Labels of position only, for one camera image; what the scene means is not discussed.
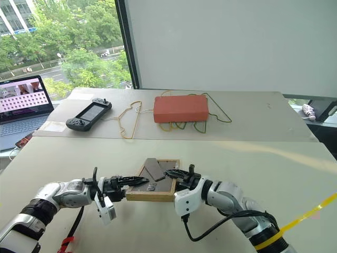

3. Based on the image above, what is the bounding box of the thin white cable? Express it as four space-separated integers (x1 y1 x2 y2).
101 104 156 122

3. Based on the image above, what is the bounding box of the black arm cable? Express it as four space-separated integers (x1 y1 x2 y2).
181 208 280 242
65 167 106 246

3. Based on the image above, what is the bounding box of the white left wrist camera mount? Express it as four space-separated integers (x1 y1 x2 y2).
92 194 117 226

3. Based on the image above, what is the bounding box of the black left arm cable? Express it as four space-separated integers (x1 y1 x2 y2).
65 167 106 246

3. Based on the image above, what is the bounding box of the gold wire hanger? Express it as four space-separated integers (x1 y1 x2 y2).
113 101 144 140

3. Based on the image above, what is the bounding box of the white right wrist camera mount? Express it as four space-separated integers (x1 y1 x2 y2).
173 177 206 217

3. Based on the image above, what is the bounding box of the folded pale umbrella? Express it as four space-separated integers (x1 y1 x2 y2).
301 103 317 122

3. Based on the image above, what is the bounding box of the yellow plastic strap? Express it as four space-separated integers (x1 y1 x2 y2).
254 192 337 251

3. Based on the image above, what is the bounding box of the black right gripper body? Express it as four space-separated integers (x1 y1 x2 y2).
175 164 202 194

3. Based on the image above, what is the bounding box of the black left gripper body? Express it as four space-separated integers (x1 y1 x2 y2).
102 176 127 203

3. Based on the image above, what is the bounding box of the wooden picture frame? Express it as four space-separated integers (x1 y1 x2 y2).
125 158 182 203

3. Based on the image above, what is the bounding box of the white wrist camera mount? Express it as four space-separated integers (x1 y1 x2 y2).
173 177 206 217
92 194 117 226

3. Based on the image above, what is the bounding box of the red cable tie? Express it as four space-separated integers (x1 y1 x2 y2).
60 236 76 253

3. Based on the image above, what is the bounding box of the black window frame post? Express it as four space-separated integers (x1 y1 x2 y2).
114 0 141 90

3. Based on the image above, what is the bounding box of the black handheld game controller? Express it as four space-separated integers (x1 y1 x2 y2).
65 97 113 132

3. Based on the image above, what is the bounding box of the open laptop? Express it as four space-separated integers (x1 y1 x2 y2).
0 75 55 152

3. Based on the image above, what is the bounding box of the orange brick block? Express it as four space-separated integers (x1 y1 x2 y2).
153 94 211 124

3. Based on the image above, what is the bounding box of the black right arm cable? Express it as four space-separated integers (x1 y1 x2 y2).
181 208 280 242

